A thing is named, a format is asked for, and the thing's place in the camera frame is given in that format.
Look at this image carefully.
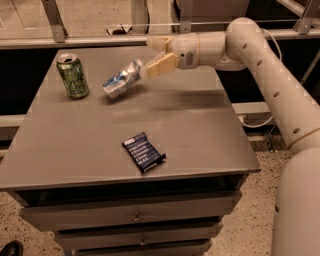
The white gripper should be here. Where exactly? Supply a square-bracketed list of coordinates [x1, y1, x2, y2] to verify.
[145, 33, 199, 78]

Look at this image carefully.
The silver blue redbull can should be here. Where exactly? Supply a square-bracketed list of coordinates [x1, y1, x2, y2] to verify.
[103, 59, 143, 99]

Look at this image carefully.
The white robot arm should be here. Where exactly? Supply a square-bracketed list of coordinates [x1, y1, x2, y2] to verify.
[146, 17, 320, 256]

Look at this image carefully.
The green soda can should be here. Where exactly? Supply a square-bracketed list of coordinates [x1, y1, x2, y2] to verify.
[56, 53, 89, 99]

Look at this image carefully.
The dark blue snack packet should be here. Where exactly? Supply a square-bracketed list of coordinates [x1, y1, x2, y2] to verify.
[122, 132, 166, 173]

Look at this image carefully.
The grey drawer cabinet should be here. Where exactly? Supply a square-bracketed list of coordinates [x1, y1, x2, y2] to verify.
[0, 47, 259, 256]

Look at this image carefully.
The metal railing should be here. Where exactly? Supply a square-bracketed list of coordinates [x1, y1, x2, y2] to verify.
[0, 0, 320, 49]

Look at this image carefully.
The black shoe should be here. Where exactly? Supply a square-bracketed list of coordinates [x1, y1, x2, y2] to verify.
[0, 241, 23, 256]

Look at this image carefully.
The white cable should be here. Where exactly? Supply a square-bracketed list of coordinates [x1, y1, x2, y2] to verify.
[237, 28, 283, 129]

